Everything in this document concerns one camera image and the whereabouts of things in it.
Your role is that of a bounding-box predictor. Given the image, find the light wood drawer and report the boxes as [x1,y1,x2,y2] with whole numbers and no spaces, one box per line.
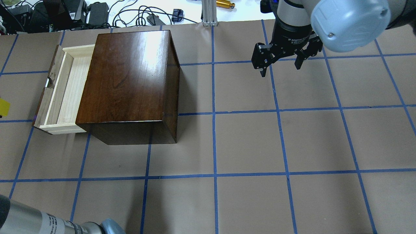
[32,44,95,135]

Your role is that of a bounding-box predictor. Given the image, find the yellow cube block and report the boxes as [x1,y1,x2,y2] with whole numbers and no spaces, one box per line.
[0,98,11,118]

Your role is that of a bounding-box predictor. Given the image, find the silver robot arm near drawer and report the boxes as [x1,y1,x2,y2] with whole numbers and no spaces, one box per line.
[0,195,125,234]

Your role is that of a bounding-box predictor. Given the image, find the dark wooden drawer cabinet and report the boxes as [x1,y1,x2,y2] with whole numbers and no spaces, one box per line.
[75,31,181,145]

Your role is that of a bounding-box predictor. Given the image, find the gold cylinder tool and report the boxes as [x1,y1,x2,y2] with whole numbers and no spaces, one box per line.
[216,0,235,9]

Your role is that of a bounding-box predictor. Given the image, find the small blue black connector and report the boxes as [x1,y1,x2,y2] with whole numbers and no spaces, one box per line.
[171,8,183,23]

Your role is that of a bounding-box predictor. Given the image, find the black power adapter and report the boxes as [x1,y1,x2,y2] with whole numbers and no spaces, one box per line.
[147,14,165,26]

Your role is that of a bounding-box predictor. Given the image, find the black electronics pile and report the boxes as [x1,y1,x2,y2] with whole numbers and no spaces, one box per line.
[1,0,111,34]

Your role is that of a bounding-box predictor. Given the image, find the aluminium frame post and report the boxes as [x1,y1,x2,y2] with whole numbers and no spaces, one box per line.
[201,0,218,27]

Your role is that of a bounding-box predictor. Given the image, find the black tangled cable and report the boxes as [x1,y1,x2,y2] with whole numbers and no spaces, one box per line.
[107,0,199,28]

